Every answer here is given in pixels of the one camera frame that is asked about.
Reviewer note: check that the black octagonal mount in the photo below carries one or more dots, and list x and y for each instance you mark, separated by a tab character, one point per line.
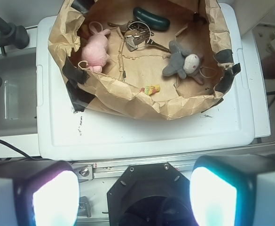
150	195

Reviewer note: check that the bunch of metal keys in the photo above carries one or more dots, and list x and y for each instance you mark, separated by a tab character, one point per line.
137	35

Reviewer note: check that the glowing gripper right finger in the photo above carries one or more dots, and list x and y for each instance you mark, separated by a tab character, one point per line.
233	190

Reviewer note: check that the crumpled brown paper bag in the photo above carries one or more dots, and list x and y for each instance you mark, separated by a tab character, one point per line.
198	25

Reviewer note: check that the dark green oblong case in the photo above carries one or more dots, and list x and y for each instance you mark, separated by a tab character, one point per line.
152	20

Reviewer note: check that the gray plush animal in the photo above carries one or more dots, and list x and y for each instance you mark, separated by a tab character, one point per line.
183	63

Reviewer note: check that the white plastic bin lid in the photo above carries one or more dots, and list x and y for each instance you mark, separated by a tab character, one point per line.
64	134

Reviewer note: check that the pink plush bunny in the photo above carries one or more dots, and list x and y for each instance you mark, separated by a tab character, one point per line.
94	53

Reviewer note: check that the black faucet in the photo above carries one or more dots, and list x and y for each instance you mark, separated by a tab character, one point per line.
10	34

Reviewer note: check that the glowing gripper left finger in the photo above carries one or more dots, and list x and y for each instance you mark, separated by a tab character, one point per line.
38	193

